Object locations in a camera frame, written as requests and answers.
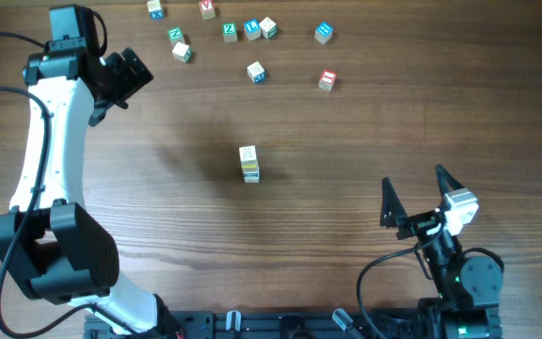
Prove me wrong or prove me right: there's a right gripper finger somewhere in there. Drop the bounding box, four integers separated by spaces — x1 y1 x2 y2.
435 164 464 196
380 177 407 227

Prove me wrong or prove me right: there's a white block blue side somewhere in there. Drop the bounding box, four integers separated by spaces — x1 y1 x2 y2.
244 178 260 184

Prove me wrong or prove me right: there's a red top block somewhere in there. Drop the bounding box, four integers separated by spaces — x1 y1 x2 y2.
319 70 337 90

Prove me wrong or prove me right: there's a white block bird picture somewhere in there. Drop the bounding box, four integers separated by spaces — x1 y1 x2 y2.
244 170 260 178

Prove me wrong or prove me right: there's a white block yellow O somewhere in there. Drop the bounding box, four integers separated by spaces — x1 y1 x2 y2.
241 163 259 172

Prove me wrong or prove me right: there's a yellow S block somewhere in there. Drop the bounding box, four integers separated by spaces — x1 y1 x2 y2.
239 145 258 166

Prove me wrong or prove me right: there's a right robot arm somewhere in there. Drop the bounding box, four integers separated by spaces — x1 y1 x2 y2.
380 165 504 338

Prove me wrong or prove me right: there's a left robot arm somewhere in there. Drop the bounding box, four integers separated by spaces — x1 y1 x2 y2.
0 5 184 338

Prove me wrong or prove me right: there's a white block green side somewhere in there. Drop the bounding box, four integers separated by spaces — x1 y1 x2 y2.
172 41 192 63

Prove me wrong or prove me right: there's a left green Z block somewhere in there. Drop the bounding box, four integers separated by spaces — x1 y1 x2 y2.
167 26 185 46

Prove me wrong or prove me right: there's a green z block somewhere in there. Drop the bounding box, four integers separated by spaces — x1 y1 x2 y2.
167 26 185 46
222 23 238 42

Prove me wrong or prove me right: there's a block with blue X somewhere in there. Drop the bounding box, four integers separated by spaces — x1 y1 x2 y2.
147 0 165 21

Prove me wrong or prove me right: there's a block with red V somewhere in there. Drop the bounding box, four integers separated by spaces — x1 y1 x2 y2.
199 0 215 20

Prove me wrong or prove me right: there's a middle green Z block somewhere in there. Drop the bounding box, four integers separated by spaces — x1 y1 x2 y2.
222 23 238 42

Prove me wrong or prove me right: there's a white block blue D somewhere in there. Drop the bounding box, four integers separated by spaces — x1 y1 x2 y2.
247 61 266 84

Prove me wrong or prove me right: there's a blue L block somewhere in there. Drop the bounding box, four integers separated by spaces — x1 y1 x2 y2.
244 19 262 40

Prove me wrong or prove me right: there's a white block green N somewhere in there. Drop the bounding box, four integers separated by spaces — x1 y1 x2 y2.
260 17 278 40

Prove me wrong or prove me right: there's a blue top block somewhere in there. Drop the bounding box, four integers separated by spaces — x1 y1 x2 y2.
314 22 333 44

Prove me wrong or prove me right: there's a right camera cable black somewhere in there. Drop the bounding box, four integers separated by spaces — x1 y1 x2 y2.
356 240 429 338

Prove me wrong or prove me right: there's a camera cable black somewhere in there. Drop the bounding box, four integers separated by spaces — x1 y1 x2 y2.
0 86 137 338
356 240 429 338

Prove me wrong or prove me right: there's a left camera cable black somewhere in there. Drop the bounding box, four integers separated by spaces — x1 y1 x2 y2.
0 86 137 338

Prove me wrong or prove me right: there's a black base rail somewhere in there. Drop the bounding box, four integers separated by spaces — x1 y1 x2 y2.
83 308 503 339

